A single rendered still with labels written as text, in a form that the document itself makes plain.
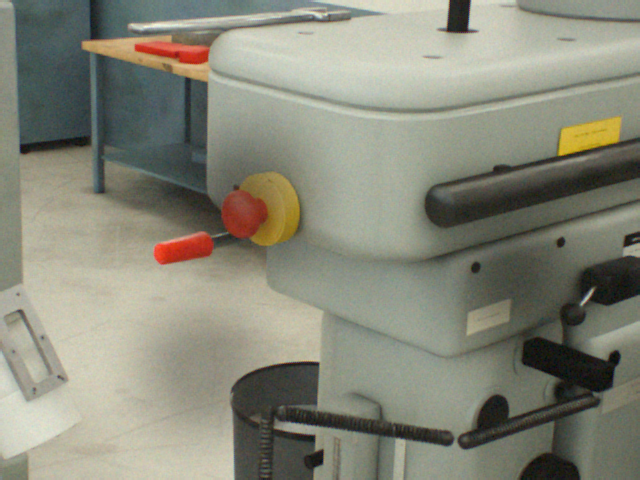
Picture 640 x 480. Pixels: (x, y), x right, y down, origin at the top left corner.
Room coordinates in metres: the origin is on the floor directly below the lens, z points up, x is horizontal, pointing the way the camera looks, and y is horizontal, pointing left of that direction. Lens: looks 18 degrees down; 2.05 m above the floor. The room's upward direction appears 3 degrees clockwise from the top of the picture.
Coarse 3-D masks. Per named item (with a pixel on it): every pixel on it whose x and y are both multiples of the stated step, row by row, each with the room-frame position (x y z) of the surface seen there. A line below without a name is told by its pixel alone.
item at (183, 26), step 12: (288, 12) 1.19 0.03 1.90; (300, 12) 1.20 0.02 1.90; (312, 12) 1.20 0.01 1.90; (324, 12) 1.23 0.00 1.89; (336, 12) 1.21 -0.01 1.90; (348, 12) 1.22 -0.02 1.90; (132, 24) 1.05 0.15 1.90; (144, 24) 1.06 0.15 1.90; (156, 24) 1.06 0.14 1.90; (168, 24) 1.07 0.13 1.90; (180, 24) 1.08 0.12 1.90; (192, 24) 1.08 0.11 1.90; (204, 24) 1.09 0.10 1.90; (216, 24) 1.10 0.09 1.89; (228, 24) 1.11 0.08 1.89; (240, 24) 1.12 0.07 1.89; (252, 24) 1.13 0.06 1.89; (264, 24) 1.15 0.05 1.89
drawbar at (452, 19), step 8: (448, 0) 1.18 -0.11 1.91; (456, 0) 1.17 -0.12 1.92; (464, 0) 1.17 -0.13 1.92; (448, 8) 1.17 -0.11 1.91; (456, 8) 1.17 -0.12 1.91; (464, 8) 1.17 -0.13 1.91; (448, 16) 1.17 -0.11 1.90; (456, 16) 1.16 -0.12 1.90; (464, 16) 1.17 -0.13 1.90; (448, 24) 1.17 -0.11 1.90; (456, 24) 1.16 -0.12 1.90; (464, 24) 1.17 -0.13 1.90; (456, 32) 1.16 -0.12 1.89; (464, 32) 1.17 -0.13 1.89
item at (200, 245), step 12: (180, 240) 1.07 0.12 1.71; (192, 240) 1.08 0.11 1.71; (204, 240) 1.08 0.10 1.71; (216, 240) 1.10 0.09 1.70; (228, 240) 1.11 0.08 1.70; (240, 240) 1.12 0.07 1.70; (156, 252) 1.06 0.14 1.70; (168, 252) 1.05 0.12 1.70; (180, 252) 1.06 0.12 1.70; (192, 252) 1.07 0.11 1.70; (204, 252) 1.08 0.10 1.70
